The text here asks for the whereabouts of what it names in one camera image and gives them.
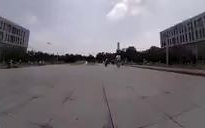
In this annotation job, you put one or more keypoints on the row of trees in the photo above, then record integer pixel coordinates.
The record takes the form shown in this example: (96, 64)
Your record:
(66, 57)

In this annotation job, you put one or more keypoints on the grey multi-storey building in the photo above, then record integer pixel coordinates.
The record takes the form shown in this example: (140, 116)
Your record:
(193, 31)

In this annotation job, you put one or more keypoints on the distant tower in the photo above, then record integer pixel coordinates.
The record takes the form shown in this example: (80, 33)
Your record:
(118, 46)

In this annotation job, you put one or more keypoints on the grey paved plaza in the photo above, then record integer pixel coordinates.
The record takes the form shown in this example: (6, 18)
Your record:
(90, 96)

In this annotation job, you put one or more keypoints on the pale grid-window building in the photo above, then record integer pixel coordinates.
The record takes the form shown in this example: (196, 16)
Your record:
(8, 35)

